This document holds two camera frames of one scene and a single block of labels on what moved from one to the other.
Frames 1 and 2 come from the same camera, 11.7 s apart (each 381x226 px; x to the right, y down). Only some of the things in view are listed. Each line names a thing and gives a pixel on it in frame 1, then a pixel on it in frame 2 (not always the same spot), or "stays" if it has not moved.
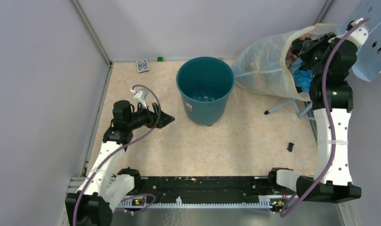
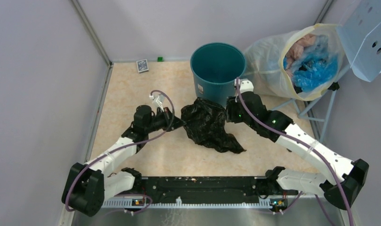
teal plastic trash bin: [206, 84] → [216, 66]
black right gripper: [307, 46] → [231, 104]
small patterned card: [142, 65] stays
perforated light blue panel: [373, 56] stays
